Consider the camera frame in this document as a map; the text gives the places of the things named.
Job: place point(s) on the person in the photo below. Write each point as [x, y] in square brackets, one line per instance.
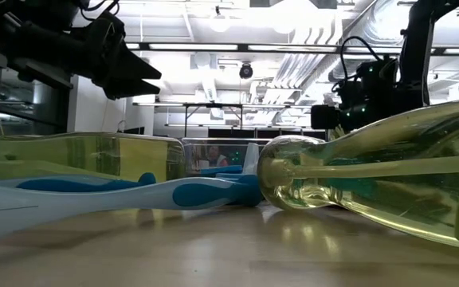
[215, 155]

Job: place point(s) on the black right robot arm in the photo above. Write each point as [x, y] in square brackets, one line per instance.
[414, 40]

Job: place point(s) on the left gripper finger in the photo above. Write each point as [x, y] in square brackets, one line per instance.
[126, 87]
[138, 68]

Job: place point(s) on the round white pendant lamp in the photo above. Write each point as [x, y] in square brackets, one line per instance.
[219, 22]

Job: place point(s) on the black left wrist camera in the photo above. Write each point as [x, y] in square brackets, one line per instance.
[106, 30]

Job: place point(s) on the black dome ceiling camera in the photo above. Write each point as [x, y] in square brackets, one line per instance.
[246, 71]

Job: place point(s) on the long ceiling light fixture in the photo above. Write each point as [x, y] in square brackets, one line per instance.
[193, 46]

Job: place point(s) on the blue white dish brush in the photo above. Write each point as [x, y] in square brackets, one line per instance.
[74, 203]
[74, 185]

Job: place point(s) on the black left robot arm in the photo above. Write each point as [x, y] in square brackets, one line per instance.
[14, 24]

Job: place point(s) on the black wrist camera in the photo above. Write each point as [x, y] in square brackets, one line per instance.
[106, 30]
[325, 116]

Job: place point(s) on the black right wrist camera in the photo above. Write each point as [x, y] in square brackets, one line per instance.
[325, 116]

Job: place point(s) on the black frame workbench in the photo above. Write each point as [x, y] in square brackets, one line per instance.
[213, 105]

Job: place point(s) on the clear plastic bin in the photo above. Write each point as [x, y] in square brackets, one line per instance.
[197, 153]

